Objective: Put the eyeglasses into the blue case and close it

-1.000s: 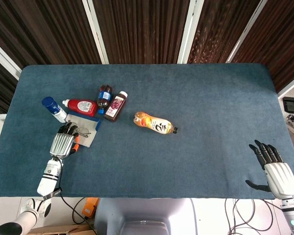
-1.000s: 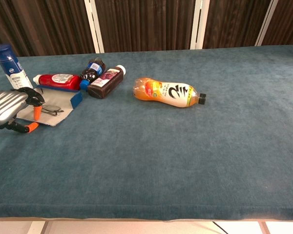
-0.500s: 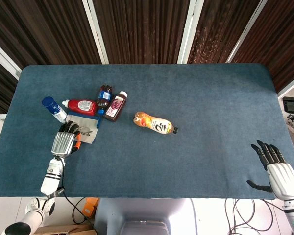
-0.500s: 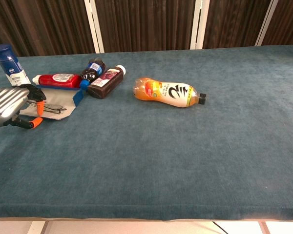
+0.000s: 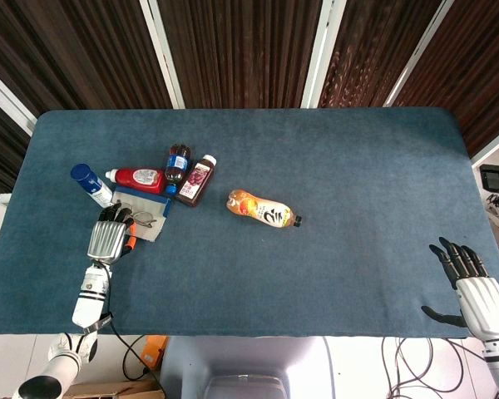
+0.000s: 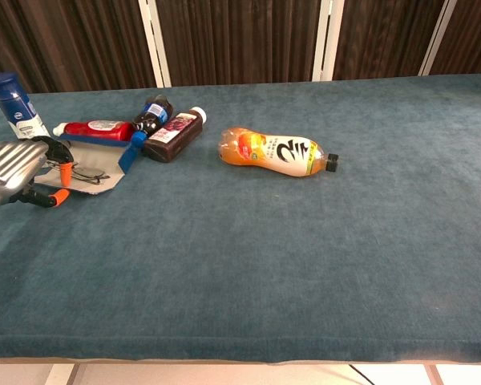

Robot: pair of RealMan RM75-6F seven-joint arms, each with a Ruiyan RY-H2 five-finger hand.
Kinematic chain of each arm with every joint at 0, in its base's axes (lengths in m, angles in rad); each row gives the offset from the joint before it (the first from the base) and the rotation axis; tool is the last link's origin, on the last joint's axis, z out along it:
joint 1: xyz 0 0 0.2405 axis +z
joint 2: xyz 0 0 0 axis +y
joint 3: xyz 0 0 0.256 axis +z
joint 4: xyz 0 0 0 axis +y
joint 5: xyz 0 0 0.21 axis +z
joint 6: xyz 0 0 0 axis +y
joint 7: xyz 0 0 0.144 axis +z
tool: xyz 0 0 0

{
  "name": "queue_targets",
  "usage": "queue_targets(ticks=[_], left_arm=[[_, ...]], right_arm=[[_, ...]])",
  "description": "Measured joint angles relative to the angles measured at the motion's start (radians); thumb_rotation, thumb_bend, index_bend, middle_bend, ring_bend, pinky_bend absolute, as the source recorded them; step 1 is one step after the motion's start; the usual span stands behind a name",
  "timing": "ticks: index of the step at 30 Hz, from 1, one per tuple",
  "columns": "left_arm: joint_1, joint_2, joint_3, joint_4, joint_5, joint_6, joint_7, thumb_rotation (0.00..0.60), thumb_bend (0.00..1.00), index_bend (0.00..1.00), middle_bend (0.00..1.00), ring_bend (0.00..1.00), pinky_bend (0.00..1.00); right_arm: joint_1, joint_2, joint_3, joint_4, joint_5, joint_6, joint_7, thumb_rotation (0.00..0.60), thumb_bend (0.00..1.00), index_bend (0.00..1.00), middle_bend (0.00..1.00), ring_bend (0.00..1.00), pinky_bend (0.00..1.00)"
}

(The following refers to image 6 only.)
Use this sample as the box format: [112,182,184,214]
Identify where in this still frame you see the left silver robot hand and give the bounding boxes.
[0,135,75,209]

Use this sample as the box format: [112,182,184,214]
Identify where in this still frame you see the eyeglasses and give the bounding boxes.
[43,159,111,185]

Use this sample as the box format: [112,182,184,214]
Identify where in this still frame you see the blue cardboard box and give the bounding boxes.
[34,134,150,197]

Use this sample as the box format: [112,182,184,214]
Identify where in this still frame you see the blue white spray can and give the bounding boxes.
[0,71,51,141]

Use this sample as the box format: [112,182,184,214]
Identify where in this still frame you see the red ketchup squeeze bottle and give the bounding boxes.
[52,119,136,142]

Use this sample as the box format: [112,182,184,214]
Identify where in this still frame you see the cola bottle with blue label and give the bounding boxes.
[130,94,174,146]

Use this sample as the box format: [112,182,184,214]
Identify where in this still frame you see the dark red juice bottle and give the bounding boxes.
[142,106,208,164]

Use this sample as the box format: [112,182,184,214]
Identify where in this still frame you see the orange tea drink bottle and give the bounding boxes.
[217,127,341,178]

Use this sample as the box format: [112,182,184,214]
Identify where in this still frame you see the blue felt table cloth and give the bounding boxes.
[0,73,481,365]

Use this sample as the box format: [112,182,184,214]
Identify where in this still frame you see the white partition frame post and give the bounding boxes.
[311,0,346,83]
[418,0,458,76]
[138,0,172,88]

